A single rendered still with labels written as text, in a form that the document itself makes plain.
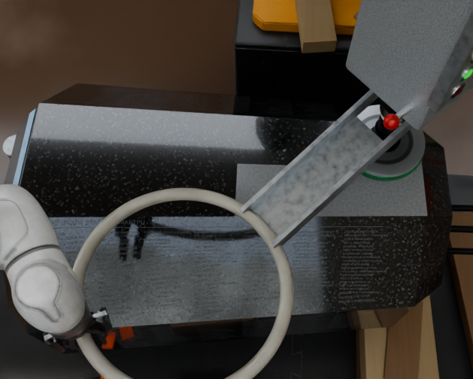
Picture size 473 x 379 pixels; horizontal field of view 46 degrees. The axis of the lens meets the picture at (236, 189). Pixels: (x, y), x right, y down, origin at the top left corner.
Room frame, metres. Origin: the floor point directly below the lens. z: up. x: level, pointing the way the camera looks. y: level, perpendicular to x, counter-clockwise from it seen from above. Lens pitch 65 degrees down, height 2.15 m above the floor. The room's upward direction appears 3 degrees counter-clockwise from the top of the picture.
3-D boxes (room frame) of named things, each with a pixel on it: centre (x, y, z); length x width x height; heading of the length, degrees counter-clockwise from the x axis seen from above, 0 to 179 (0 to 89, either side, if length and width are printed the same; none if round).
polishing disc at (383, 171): (0.73, -0.39, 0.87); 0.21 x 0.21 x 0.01
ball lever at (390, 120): (0.60, -0.33, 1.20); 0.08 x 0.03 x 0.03; 127
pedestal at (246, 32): (1.44, -0.35, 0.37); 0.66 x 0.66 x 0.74; 83
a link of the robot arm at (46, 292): (0.27, 0.33, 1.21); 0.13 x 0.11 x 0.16; 29
